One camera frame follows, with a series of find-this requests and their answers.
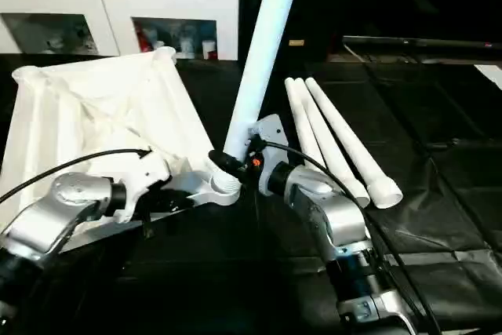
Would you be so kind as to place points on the white plastic table top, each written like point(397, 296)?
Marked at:
point(94, 115)

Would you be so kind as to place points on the white plastic table leg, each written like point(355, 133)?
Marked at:
point(298, 115)
point(263, 52)
point(353, 143)
point(329, 143)

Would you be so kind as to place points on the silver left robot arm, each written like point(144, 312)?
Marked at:
point(63, 209)

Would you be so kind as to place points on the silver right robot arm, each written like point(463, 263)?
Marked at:
point(329, 209)

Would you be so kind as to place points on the black work mat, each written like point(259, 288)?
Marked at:
point(235, 288)

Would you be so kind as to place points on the crumpled black plastic sheet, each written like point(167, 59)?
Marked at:
point(455, 217)

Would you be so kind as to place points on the white cabinet with glass doors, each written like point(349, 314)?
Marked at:
point(110, 5)

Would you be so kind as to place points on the dark low furniture silver edge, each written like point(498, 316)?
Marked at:
point(423, 43)

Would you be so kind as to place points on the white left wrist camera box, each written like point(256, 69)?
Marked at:
point(149, 172)

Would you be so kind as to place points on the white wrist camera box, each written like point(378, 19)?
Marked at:
point(268, 135)
point(149, 172)

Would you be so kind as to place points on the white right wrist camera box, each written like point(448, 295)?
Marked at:
point(268, 135)

